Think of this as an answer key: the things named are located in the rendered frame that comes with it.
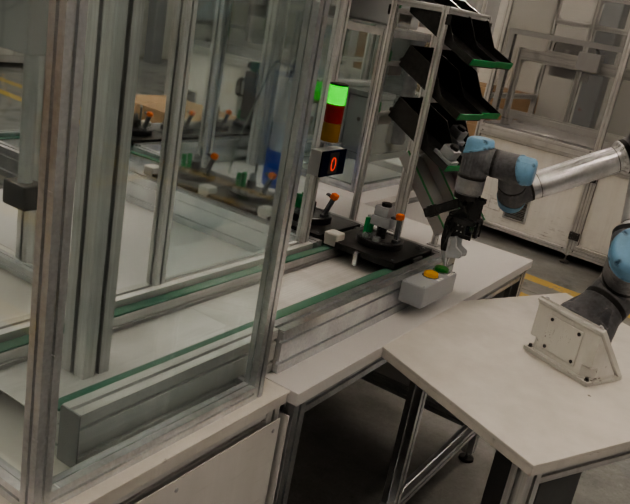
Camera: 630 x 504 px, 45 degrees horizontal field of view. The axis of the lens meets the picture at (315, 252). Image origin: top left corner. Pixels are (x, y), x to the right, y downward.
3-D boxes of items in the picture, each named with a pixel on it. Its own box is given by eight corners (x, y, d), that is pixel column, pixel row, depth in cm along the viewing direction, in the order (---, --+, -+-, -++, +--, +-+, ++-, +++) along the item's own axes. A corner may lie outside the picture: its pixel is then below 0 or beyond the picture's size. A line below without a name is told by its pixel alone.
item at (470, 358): (773, 412, 192) (777, 402, 191) (529, 478, 143) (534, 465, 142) (562, 300, 246) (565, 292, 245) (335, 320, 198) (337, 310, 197)
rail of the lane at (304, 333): (448, 286, 231) (456, 252, 227) (276, 374, 158) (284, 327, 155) (432, 280, 234) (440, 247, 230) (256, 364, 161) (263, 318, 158)
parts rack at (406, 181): (440, 245, 271) (496, 16, 246) (393, 264, 241) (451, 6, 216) (390, 228, 281) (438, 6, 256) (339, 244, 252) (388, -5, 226)
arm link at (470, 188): (453, 175, 200) (464, 173, 207) (449, 192, 201) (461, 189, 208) (479, 183, 196) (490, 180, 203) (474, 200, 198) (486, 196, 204)
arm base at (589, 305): (608, 361, 187) (634, 334, 189) (601, 328, 176) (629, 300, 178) (560, 331, 197) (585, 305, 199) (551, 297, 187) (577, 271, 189)
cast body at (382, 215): (395, 227, 221) (400, 205, 219) (388, 230, 217) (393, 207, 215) (371, 219, 225) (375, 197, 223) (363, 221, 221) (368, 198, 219)
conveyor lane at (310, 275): (423, 282, 230) (431, 252, 227) (253, 362, 161) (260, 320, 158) (346, 253, 244) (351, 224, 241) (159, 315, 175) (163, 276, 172)
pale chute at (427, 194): (457, 232, 243) (468, 226, 240) (434, 236, 234) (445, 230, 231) (422, 156, 250) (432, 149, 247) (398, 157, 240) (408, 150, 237)
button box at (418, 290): (452, 292, 214) (457, 272, 212) (420, 309, 197) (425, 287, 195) (430, 284, 217) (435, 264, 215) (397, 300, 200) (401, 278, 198)
